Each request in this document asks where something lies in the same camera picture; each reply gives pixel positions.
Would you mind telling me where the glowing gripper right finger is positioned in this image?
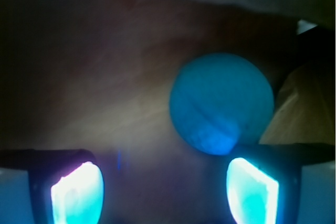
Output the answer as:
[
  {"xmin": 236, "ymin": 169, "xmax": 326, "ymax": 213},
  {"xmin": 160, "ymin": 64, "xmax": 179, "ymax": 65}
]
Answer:
[{"xmin": 226, "ymin": 143, "xmax": 335, "ymax": 223}]

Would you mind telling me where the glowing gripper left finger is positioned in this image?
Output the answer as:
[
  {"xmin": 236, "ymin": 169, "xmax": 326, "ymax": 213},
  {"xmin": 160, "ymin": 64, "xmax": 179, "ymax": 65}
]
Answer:
[{"xmin": 1, "ymin": 149, "xmax": 104, "ymax": 223}]

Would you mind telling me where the blue dimpled ball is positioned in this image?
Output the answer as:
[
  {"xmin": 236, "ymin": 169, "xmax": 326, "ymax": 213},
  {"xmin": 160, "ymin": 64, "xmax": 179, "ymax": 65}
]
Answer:
[{"xmin": 169, "ymin": 53, "xmax": 275, "ymax": 155}]

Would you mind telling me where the brown paper bag bin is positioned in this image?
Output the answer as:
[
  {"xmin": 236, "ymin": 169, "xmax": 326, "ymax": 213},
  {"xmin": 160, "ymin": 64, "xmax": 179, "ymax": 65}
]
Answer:
[{"xmin": 1, "ymin": 0, "xmax": 335, "ymax": 155}]

